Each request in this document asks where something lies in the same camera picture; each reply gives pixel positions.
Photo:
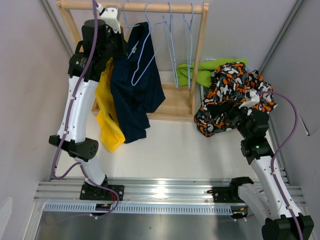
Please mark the camouflage patterned shorts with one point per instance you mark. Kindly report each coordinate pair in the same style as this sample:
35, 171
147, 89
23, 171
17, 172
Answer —
229, 83

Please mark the yellow shorts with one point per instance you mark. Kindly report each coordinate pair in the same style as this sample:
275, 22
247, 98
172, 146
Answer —
111, 135

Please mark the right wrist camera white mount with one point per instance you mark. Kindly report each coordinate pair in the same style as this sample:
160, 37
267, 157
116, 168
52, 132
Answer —
252, 98

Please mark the slotted grey cable duct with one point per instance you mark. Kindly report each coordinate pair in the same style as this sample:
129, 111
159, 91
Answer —
137, 208

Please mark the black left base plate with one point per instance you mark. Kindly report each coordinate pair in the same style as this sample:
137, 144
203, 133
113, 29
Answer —
93, 193

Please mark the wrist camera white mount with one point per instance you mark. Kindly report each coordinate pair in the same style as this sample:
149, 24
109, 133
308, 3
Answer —
252, 98
111, 17

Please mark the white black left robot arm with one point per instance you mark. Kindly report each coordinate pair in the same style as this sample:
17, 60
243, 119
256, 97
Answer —
100, 42

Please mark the blue hanger of green shorts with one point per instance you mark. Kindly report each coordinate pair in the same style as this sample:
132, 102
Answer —
170, 43

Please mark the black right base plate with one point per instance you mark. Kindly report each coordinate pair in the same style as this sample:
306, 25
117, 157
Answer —
224, 195

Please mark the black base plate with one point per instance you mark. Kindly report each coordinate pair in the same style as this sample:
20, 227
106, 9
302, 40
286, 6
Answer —
224, 195
93, 193

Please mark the aluminium mounting rail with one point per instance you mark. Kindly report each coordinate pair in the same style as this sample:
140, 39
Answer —
136, 190

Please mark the wooden clothes rack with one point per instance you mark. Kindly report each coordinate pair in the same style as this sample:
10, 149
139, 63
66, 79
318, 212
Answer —
179, 104

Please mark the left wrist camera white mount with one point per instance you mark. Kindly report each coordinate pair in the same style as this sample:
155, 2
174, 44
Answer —
111, 17

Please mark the lime green shorts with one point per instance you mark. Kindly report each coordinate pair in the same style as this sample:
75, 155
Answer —
205, 70

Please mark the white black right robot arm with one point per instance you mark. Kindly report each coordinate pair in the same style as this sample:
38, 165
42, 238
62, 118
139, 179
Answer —
278, 214

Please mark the blue hanger of navy shorts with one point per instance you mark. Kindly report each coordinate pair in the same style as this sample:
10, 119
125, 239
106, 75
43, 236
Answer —
127, 25

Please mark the navy blue shorts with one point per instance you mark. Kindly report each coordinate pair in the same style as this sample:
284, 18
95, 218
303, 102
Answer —
136, 85

